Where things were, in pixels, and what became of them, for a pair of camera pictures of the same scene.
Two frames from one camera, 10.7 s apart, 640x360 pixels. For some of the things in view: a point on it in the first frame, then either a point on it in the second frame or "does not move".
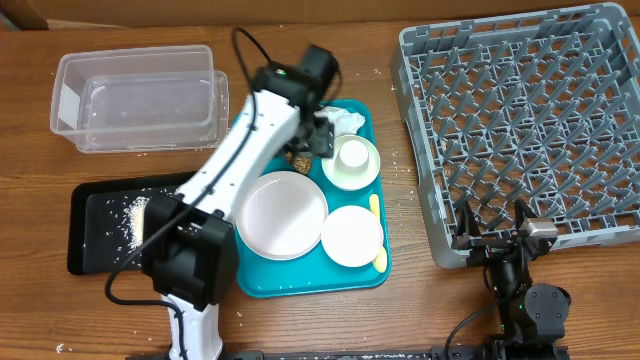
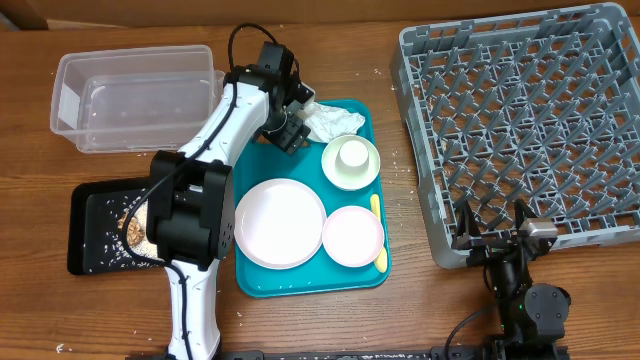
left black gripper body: (315, 138) to (284, 131)
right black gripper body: (486, 251) does not move
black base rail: (387, 355) does not move
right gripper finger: (466, 222) does not move
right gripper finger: (522, 211) does not move
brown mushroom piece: (300, 164) to (135, 232)
